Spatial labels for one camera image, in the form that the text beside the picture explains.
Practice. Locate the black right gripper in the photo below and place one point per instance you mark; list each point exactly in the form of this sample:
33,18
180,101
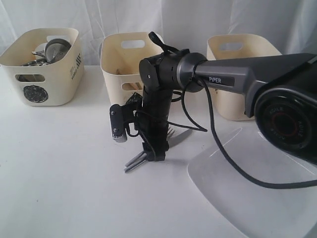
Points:
159,77

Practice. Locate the steel fork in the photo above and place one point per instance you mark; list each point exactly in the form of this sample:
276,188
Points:
141,157

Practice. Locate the steel table knife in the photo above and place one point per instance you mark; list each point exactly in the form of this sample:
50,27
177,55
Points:
177,139

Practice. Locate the steel mug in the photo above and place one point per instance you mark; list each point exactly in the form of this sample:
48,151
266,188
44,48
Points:
42,60
56,49

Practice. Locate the white ceramic bowl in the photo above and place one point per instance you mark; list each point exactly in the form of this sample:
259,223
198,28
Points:
41,50

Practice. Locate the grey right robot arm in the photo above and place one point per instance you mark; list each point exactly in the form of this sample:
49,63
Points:
280,92

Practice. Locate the cream bin with square mark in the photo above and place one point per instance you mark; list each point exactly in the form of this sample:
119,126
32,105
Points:
229,105

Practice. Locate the cream bin with triangle mark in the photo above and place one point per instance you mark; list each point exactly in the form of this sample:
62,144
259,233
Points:
124,51

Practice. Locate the cream bin with circle mark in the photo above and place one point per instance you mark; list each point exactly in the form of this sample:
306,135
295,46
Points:
60,79

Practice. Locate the white rectangular plate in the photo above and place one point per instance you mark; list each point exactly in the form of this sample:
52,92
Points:
255,211

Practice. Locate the white backdrop curtain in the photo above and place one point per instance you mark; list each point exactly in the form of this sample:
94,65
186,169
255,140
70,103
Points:
290,25

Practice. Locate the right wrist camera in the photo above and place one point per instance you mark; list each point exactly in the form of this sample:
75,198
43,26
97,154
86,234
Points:
117,123

